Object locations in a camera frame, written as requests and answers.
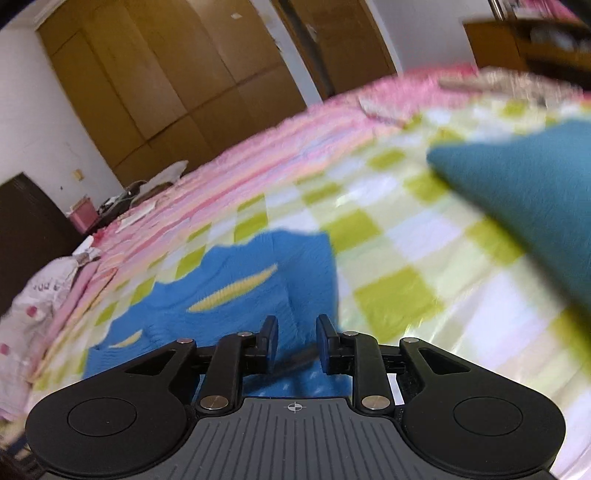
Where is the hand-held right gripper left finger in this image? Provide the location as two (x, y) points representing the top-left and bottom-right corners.
(122, 315), (280, 412)

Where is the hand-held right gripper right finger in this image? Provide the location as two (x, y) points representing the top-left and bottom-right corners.
(315, 314), (472, 411)

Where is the blue knit sweater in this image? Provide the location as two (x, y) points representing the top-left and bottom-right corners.
(85, 230), (356, 400)

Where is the green checked plastic sheet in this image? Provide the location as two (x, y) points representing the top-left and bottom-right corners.
(28, 99), (591, 480)

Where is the white paper sheet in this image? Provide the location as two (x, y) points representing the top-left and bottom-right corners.
(115, 203), (154, 230)

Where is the pink striped bedsheet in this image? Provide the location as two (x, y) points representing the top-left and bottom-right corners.
(0, 64), (587, 416)

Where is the grey cushion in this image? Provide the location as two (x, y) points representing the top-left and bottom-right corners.
(139, 160), (190, 186)

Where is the pink storage basket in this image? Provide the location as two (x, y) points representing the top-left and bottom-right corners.
(68, 198), (100, 236)

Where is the white pink-dotted pillow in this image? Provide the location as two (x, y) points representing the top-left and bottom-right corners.
(0, 256), (80, 421)

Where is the floral folded cloth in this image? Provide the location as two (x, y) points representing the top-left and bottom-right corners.
(359, 95), (408, 126)

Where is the teal folded cloth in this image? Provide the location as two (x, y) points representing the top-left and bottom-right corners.
(427, 117), (591, 315)

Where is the dark wooden cabinet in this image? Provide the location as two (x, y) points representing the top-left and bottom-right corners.
(0, 173), (86, 315)

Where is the wooden wardrobe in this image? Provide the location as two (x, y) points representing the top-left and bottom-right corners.
(37, 0), (310, 174)

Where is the wooden door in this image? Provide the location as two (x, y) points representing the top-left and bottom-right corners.
(272, 0), (398, 100)

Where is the wooden headboard shelf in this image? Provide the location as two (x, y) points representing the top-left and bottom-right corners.
(464, 0), (591, 88)

